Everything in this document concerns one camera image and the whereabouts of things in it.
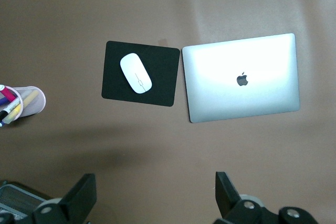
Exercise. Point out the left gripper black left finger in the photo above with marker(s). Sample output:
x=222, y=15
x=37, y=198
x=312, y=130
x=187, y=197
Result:
x=76, y=197

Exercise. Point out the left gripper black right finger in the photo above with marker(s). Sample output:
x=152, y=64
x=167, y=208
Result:
x=231, y=197

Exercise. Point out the silver grey laptop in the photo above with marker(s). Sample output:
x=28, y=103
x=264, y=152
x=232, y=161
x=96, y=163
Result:
x=241, y=95

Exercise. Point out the white marker with black cap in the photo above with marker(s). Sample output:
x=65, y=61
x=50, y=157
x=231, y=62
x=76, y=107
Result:
x=2, y=116

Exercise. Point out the pink marker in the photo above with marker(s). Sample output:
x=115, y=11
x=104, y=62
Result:
x=8, y=93

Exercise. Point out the yellow highlighter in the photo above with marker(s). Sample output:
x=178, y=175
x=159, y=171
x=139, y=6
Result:
x=14, y=111

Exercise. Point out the pink mesh pen cup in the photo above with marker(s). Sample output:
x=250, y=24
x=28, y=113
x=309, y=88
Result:
x=34, y=95

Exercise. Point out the purple pen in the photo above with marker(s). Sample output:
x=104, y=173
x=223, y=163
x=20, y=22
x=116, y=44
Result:
x=4, y=101

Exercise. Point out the black mouse pad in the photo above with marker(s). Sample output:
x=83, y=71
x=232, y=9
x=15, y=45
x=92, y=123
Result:
x=162, y=82

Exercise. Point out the white computer mouse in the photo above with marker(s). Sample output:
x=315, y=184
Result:
x=136, y=73

